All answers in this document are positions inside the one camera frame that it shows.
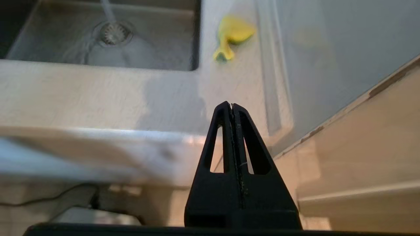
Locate round metal drain strainer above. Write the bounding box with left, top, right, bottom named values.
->
left=94, top=21, right=134, bottom=46

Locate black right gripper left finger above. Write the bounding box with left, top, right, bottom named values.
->
left=184, top=101, right=244, bottom=230

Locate beige wooden cabinet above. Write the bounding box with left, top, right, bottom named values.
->
left=272, top=56, right=420, bottom=235

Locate stainless steel sink basin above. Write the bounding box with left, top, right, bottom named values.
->
left=0, top=0, right=201, bottom=72

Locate yellow green sponge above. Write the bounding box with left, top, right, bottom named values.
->
left=213, top=15, right=256, bottom=63

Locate black floor cable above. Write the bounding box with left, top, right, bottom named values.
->
left=0, top=183, right=99, bottom=210

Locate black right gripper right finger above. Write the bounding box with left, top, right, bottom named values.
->
left=232, top=103, right=302, bottom=230

